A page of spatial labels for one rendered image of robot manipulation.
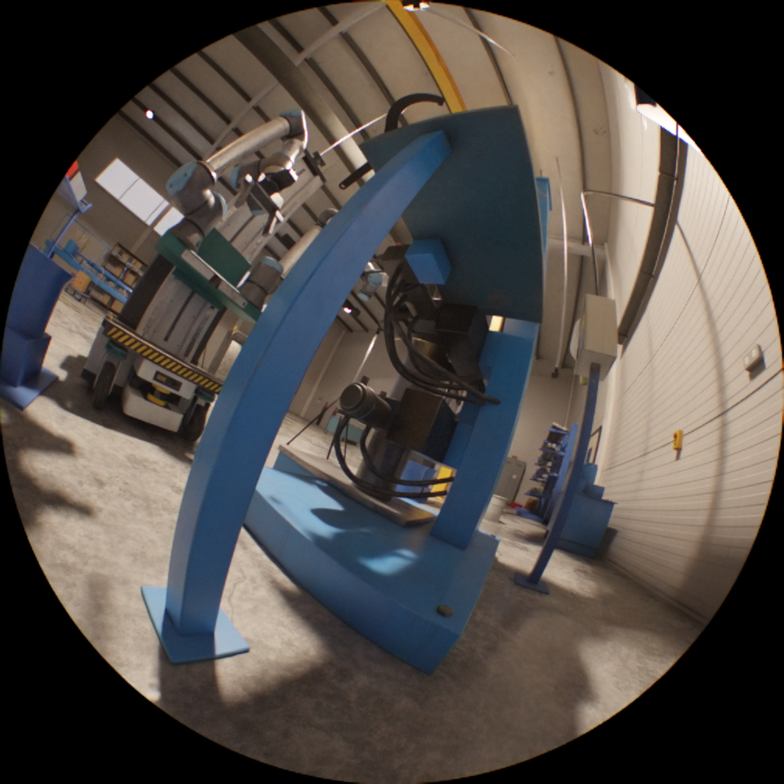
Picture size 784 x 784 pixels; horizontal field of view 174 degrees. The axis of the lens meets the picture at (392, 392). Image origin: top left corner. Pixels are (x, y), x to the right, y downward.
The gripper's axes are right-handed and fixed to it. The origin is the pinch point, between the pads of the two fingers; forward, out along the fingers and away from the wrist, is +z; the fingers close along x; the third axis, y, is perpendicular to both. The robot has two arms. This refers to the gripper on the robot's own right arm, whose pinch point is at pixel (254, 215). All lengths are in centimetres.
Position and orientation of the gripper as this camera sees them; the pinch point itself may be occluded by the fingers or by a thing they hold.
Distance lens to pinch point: 79.0
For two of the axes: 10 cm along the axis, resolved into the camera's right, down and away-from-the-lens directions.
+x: -2.3, -1.9, -9.5
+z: 0.3, 9.8, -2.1
